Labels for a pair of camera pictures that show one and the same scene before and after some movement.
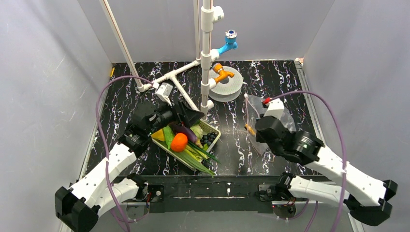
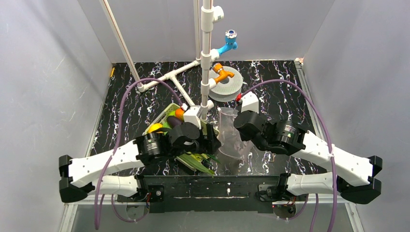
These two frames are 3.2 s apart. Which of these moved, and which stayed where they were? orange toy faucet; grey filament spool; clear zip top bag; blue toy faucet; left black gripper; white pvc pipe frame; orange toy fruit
Moved: clear zip top bag; left black gripper; orange toy fruit
Stayed: grey filament spool; orange toy faucet; blue toy faucet; white pvc pipe frame
